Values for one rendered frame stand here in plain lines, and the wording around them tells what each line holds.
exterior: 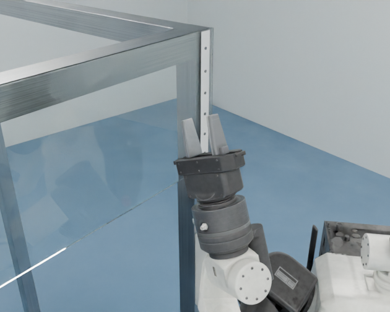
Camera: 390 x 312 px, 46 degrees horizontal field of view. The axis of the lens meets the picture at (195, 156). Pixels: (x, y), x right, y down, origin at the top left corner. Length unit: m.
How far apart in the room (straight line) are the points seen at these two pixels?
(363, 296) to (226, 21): 4.17
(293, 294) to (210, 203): 0.30
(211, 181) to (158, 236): 2.46
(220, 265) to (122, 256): 2.31
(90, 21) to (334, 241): 0.82
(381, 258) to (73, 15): 0.97
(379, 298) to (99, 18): 0.91
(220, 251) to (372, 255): 0.30
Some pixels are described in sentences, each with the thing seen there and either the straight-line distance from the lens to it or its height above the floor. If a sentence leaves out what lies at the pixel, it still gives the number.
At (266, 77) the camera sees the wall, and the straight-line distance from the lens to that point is 4.61.
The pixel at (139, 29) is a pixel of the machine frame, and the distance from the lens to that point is 1.14.
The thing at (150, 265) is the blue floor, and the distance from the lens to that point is 2.93.
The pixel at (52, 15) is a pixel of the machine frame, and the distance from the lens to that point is 1.42.
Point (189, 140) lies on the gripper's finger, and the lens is 0.73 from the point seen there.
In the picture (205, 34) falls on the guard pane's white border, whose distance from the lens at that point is 1.05.
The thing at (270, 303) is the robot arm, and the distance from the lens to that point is 0.93.
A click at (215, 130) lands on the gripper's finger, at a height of 1.63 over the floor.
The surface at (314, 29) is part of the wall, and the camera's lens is 4.18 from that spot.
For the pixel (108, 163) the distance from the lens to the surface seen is 0.91.
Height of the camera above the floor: 1.92
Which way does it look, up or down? 28 degrees down
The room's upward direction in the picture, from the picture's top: straight up
